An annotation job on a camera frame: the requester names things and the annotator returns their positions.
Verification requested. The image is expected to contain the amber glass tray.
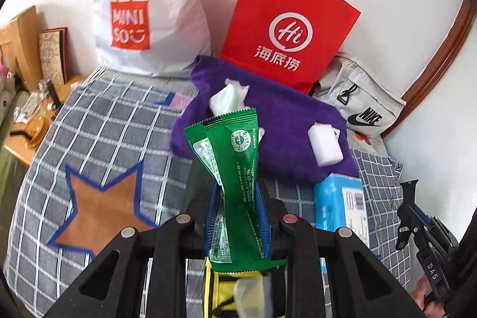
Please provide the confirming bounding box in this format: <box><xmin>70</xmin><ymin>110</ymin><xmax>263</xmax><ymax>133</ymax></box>
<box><xmin>17</xmin><ymin>113</ymin><xmax>49</xmax><ymax>149</ymax></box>

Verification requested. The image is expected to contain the grey checked cloth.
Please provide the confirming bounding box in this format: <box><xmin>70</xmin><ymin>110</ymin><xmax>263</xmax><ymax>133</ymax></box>
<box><xmin>4</xmin><ymin>74</ymin><xmax>414</xmax><ymax>318</ymax></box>

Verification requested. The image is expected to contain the green snack packet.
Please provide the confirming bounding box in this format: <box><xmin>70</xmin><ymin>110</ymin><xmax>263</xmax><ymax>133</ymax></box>
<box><xmin>184</xmin><ymin>107</ymin><xmax>289</xmax><ymax>273</ymax></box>

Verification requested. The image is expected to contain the yellow pouch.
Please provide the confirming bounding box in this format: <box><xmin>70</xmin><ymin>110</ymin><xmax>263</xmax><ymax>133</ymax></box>
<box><xmin>202</xmin><ymin>257</ymin><xmax>272</xmax><ymax>318</ymax></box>

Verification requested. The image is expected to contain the purple towel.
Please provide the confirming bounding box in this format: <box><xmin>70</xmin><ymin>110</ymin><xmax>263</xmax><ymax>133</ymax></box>
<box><xmin>171</xmin><ymin>55</ymin><xmax>360</xmax><ymax>188</ymax></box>

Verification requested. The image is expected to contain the white plastic shopping bag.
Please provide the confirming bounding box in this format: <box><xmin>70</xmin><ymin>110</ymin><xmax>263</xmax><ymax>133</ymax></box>
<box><xmin>93</xmin><ymin>0</ymin><xmax>219</xmax><ymax>78</ymax></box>

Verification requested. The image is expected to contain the grey waist bag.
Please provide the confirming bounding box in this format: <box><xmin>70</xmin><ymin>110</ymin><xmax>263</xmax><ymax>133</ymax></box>
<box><xmin>309</xmin><ymin>52</ymin><xmax>407</xmax><ymax>138</ymax></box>

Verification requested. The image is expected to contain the white tissue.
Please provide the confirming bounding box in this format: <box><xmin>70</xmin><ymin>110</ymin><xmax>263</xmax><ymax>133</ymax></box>
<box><xmin>209</xmin><ymin>77</ymin><xmax>251</xmax><ymax>116</ymax></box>

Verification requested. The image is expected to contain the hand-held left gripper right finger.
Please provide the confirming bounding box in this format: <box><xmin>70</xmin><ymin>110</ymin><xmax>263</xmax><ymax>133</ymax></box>
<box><xmin>256</xmin><ymin>179</ymin><xmax>426</xmax><ymax>318</ymax></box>

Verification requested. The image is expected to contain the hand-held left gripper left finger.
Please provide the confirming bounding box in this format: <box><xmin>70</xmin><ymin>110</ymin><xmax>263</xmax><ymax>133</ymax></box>
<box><xmin>44</xmin><ymin>162</ymin><xmax>224</xmax><ymax>318</ymax></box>

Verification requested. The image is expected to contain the person's right hand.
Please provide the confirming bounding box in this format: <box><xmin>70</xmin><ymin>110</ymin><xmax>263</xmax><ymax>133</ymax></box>
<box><xmin>412</xmin><ymin>277</ymin><xmax>450</xmax><ymax>318</ymax></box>

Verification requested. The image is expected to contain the wooden bed headboard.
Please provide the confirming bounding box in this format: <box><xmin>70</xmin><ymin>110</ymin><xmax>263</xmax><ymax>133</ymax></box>
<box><xmin>0</xmin><ymin>5</ymin><xmax>41</xmax><ymax>93</ymax></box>

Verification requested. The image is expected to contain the brown wooden door frame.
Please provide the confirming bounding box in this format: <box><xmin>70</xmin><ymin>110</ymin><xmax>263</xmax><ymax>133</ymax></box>
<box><xmin>384</xmin><ymin>0</ymin><xmax>477</xmax><ymax>136</ymax></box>

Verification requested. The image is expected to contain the green bed sheet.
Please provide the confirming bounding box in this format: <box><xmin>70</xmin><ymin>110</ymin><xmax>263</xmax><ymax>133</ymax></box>
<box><xmin>0</xmin><ymin>87</ymin><xmax>38</xmax><ymax>192</ymax></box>

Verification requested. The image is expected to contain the decorated book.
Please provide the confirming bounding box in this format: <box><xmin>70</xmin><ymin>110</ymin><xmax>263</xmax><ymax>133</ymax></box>
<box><xmin>38</xmin><ymin>27</ymin><xmax>70</xmax><ymax>85</ymax></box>

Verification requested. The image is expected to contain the blue tissue pack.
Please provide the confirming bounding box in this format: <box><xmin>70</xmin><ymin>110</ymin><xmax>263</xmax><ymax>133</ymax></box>
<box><xmin>312</xmin><ymin>173</ymin><xmax>369</xmax><ymax>259</ymax></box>

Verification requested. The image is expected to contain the orange star patch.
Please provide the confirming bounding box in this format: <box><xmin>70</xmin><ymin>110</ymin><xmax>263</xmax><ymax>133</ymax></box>
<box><xmin>47</xmin><ymin>162</ymin><xmax>159</xmax><ymax>261</ymax></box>

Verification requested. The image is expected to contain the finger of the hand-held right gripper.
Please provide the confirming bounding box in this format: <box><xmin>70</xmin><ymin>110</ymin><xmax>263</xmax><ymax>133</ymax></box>
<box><xmin>396</xmin><ymin>204</ymin><xmax>435</xmax><ymax>252</ymax></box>
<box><xmin>399</xmin><ymin>180</ymin><xmax>417</xmax><ymax>209</ymax></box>

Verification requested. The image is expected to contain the small dark bottle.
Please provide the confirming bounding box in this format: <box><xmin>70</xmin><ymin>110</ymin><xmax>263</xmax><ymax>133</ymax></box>
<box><xmin>43</xmin><ymin>77</ymin><xmax>62</xmax><ymax>110</ymax></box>

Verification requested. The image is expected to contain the wooden nightstand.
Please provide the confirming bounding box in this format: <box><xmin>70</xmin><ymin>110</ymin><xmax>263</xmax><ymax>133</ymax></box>
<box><xmin>4</xmin><ymin>75</ymin><xmax>87</xmax><ymax>168</ymax></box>

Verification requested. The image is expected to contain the red paper shopping bag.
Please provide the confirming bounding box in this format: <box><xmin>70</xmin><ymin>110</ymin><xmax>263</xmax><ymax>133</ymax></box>
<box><xmin>220</xmin><ymin>0</ymin><xmax>361</xmax><ymax>95</ymax></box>

